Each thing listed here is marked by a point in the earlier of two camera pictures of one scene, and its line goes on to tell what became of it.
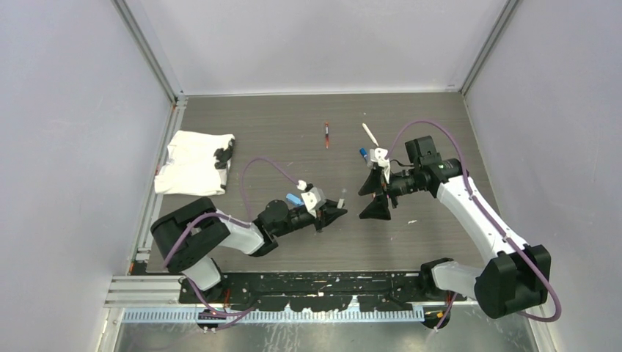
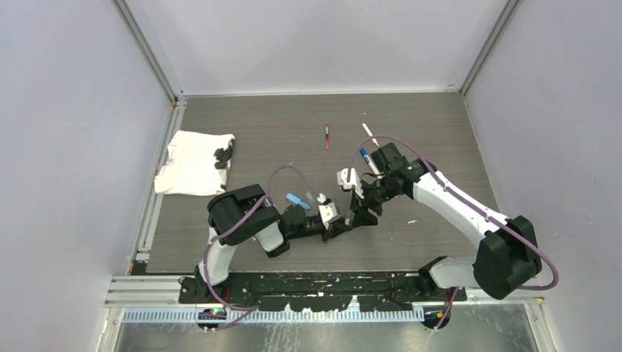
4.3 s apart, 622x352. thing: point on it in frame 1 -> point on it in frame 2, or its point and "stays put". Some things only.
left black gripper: [325, 216] -> [335, 228]
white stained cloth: [197, 164] stays put
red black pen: [327, 136] stays put
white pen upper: [370, 133] stays put
